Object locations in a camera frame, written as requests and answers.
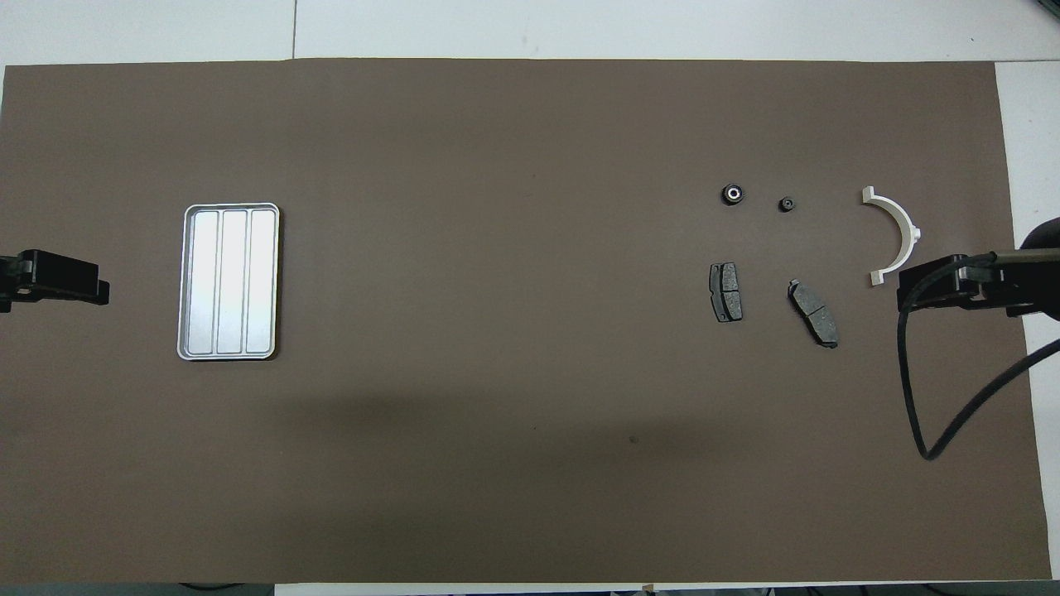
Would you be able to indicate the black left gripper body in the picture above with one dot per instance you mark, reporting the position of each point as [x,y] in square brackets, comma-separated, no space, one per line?
[12,281]

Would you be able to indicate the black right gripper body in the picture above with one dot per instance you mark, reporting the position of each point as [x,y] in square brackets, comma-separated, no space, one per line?
[1045,273]

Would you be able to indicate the small black bearing gear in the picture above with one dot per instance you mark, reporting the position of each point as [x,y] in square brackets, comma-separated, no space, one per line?
[787,204]

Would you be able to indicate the large black bearing gear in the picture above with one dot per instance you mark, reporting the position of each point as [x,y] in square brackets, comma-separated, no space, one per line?
[733,194]

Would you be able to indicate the silver metal tray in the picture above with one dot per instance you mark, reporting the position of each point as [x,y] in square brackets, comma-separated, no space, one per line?
[261,331]

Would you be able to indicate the long dark brake pad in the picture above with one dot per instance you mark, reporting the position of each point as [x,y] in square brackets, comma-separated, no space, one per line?
[814,314]

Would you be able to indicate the short dark brake pad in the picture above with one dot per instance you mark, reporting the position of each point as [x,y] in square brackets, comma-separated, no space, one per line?
[727,294]

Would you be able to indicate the brown table mat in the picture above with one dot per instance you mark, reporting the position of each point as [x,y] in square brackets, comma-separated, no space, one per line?
[530,463]

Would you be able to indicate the white semicircular bracket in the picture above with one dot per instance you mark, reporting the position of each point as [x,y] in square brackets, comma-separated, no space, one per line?
[908,233]

